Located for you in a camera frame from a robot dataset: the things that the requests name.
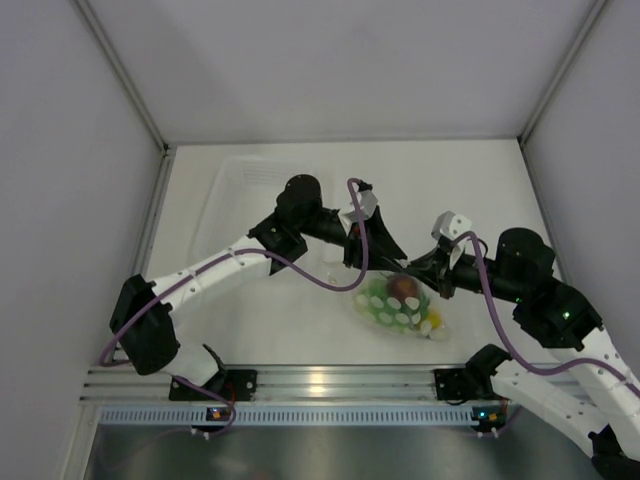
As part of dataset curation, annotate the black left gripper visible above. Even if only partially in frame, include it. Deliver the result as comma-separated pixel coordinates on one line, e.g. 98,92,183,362
298,205,407,274

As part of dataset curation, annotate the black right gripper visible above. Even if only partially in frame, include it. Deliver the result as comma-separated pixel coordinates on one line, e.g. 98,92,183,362
402,241,524,302

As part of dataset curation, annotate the fake red apple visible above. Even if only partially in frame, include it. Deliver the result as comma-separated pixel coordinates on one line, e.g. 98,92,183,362
386,273,420,302

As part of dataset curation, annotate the clear dotted zip bag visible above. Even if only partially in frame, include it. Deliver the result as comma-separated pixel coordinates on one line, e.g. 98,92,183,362
349,269,454,346

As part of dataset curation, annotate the fake yellow lemon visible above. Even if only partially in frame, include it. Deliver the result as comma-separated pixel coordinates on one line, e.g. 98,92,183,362
423,309,442,330

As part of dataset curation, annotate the fake green lettuce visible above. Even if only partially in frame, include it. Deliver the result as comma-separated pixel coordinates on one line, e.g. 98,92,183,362
355,277,432,331

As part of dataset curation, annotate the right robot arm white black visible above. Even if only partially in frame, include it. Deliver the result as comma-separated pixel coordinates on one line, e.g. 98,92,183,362
406,228,639,479

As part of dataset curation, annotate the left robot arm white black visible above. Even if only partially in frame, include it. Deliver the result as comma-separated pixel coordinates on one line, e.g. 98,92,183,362
109,174,407,400

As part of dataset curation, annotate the white perforated plastic basket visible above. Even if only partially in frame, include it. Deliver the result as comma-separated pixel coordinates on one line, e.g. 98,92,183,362
188,155,336,263

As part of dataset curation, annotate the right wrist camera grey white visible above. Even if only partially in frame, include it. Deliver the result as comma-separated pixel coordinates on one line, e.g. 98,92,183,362
431,211,473,269

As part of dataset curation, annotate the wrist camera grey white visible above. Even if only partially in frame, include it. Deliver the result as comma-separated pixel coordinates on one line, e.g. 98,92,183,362
431,211,473,269
338,178,378,228

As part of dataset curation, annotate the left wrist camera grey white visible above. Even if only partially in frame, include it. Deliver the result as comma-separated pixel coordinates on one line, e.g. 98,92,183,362
338,178,378,228

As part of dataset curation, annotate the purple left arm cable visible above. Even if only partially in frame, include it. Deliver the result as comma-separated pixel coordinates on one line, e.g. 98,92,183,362
98,177,374,367

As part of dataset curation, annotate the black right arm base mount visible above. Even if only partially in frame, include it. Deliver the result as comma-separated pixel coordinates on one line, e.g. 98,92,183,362
434,368,497,403

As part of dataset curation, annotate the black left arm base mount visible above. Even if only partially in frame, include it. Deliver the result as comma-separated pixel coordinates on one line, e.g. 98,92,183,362
161,343,258,402

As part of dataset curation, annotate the aluminium mounting rail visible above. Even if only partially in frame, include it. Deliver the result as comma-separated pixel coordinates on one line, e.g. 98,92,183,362
80,365,439,403

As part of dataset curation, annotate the grey slotted cable duct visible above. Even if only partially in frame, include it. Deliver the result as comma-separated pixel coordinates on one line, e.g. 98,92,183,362
99,405,500,427

